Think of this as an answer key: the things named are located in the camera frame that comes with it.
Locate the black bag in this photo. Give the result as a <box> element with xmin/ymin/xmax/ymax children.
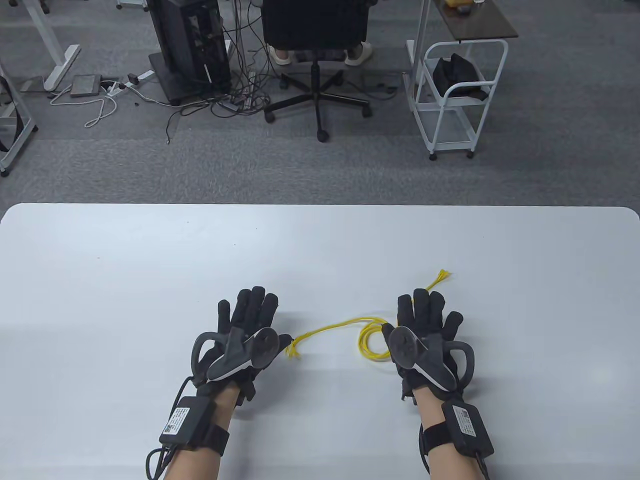
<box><xmin>432</xmin><ymin>53</ymin><xmax>494</xmax><ymax>102</ymax></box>

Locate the person's left hand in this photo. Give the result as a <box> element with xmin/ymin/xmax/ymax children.
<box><xmin>217</xmin><ymin>286</ymin><xmax>294</xmax><ymax>408</ymax></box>

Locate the black floor cable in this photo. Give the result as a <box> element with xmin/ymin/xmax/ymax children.
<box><xmin>361</xmin><ymin>74</ymin><xmax>401</xmax><ymax>96</ymax></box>

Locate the white cable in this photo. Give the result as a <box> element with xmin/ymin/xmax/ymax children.
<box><xmin>48</xmin><ymin>82</ymin><xmax>119</xmax><ymax>129</ymax></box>

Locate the white power strip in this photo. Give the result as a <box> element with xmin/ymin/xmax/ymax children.
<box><xmin>102</xmin><ymin>70</ymin><xmax>156</xmax><ymax>97</ymax></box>

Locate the tangle of black cables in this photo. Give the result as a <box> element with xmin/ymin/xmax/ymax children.
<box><xmin>164</xmin><ymin>0</ymin><xmax>282</xmax><ymax>146</ymax></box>

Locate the white metal frame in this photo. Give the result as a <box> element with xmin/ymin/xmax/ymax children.
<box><xmin>0</xmin><ymin>62</ymin><xmax>40</xmax><ymax>177</ymax></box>

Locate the person's right hand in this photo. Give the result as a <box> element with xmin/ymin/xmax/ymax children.
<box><xmin>381</xmin><ymin>288</ymin><xmax>465</xmax><ymax>407</ymax></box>

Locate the white desk leg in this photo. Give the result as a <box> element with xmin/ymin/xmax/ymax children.
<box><xmin>19</xmin><ymin>0</ymin><xmax>82</xmax><ymax>92</ymax></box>

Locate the white rolling cart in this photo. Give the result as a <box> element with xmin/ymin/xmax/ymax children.
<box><xmin>413</xmin><ymin>39</ymin><xmax>510</xmax><ymax>161</ymax></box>

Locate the grey flat floor box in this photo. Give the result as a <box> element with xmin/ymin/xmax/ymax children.
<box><xmin>69</xmin><ymin>74</ymin><xmax>103</xmax><ymax>98</ymax></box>

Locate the black computer tower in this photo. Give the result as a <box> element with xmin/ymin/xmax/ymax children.
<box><xmin>148</xmin><ymin>0</ymin><xmax>234</xmax><ymax>107</ymax></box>

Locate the white utility cart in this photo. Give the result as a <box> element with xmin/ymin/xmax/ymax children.
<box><xmin>404</xmin><ymin>0</ymin><xmax>520</xmax><ymax>113</ymax></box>

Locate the grey handheld controller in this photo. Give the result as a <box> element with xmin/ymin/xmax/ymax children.
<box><xmin>388</xmin><ymin>325</ymin><xmax>475</xmax><ymax>394</ymax></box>
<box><xmin>191</xmin><ymin>327</ymin><xmax>281</xmax><ymax>386</ymax></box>

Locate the black office chair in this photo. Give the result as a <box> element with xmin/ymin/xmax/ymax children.
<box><xmin>261</xmin><ymin>0</ymin><xmax>373</xmax><ymax>143</ymax></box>

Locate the yellow rope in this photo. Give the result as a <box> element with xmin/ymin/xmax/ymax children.
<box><xmin>285</xmin><ymin>269</ymin><xmax>451</xmax><ymax>362</ymax></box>

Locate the black glove cable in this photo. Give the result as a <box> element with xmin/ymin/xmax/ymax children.
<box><xmin>474</xmin><ymin>449</ymin><xmax>494</xmax><ymax>480</ymax></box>
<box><xmin>145</xmin><ymin>375</ymin><xmax>197</xmax><ymax>480</ymax></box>

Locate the black wrist sensor box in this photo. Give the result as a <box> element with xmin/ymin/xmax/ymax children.
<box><xmin>159</xmin><ymin>396</ymin><xmax>231</xmax><ymax>457</ymax></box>
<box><xmin>419</xmin><ymin>402</ymin><xmax>496</xmax><ymax>457</ymax></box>

